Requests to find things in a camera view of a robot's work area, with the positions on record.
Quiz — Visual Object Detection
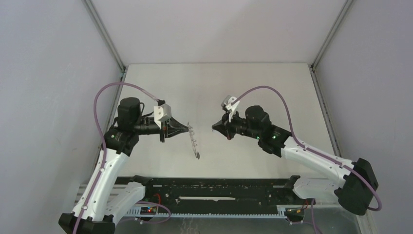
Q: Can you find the grey cable duct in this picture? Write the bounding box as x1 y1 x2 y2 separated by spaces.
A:
123 206 287 218

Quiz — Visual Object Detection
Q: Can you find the right aluminium frame post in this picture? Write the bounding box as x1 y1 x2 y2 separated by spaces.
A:
311 0 356 70

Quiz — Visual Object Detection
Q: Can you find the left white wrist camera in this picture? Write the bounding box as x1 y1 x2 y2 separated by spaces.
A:
153 103 172 128

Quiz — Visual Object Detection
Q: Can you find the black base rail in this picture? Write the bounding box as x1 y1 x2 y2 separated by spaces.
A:
115 175 311 215

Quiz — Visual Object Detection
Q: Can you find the left aluminium frame post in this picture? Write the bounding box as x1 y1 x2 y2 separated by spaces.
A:
82 0 127 73

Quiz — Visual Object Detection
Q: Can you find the aluminium frame post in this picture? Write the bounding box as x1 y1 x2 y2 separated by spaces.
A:
311 0 356 70
82 0 127 73

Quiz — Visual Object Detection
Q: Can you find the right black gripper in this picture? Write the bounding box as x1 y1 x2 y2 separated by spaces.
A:
212 109 261 141

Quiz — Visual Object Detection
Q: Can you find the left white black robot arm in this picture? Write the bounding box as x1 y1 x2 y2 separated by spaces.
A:
58 97 189 234

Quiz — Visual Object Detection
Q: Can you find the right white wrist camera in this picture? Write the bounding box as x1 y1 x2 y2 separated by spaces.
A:
221 95 240 122

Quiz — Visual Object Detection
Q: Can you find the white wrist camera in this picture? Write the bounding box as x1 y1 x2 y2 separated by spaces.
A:
221 95 240 122
153 103 172 128

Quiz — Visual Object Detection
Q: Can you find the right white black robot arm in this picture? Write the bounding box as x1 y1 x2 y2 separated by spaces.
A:
212 105 378 215

